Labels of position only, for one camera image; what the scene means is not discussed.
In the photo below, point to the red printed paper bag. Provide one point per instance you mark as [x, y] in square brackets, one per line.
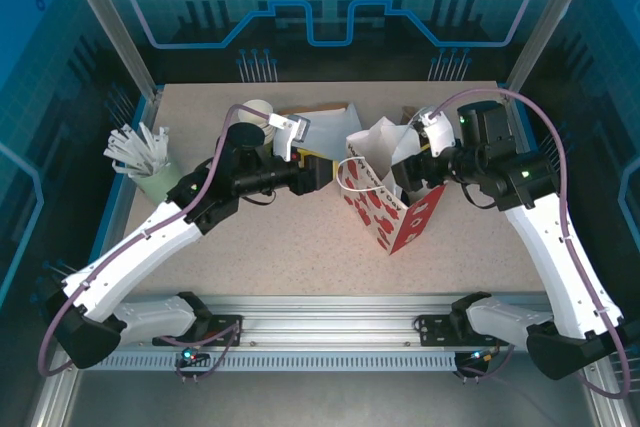
[385, 217]

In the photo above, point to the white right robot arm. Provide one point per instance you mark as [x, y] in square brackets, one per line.
[560, 257]

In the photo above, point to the flat folded paper bag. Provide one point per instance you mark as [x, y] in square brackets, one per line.
[330, 132]

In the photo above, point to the pale green straw holder cup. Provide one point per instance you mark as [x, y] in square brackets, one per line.
[157, 182]

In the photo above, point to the blue table border trim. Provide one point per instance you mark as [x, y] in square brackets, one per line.
[149, 107]

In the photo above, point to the small LED circuit board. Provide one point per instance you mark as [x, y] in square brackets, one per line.
[192, 357]
[477, 356]

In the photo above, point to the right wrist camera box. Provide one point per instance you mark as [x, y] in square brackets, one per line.
[440, 134]

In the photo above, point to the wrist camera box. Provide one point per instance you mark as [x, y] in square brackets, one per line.
[440, 134]
[290, 134]

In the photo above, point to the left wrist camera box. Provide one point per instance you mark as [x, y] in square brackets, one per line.
[290, 134]

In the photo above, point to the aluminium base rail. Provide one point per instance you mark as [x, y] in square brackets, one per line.
[325, 312]

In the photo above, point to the aluminium frame post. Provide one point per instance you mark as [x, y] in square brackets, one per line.
[120, 32]
[548, 22]

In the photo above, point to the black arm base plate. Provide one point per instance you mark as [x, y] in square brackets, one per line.
[227, 329]
[435, 329]

